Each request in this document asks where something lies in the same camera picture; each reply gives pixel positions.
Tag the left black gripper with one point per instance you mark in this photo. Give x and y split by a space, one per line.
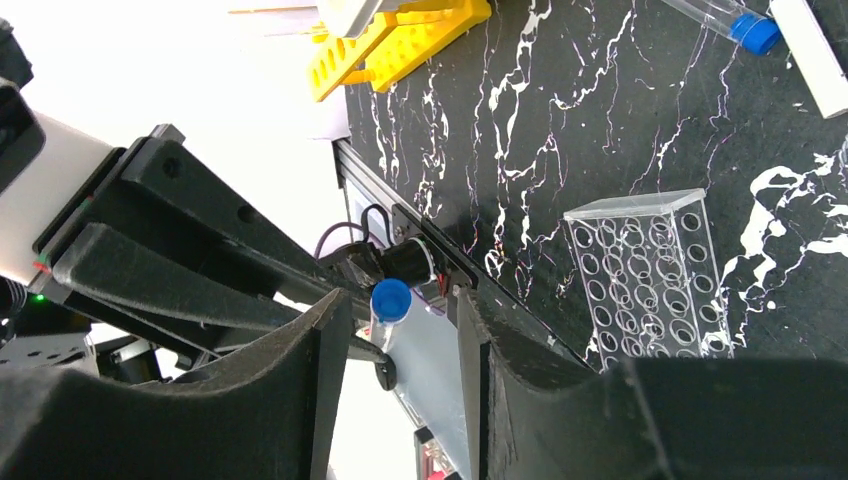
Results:
150 231

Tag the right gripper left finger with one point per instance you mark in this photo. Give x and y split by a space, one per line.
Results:
62 423

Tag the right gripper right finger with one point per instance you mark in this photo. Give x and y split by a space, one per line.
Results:
715 419

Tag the blue capped test tube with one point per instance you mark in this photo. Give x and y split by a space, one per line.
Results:
390 303
752 31

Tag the yellow test tube rack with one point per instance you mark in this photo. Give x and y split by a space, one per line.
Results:
386 41

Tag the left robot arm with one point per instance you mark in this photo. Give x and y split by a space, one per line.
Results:
38 331

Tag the clear acrylic tube rack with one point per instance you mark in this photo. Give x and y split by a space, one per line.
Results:
650 278

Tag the white clay triangle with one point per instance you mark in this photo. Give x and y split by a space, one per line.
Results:
815 59

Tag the black mounting base rail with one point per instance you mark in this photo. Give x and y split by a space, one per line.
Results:
424 278

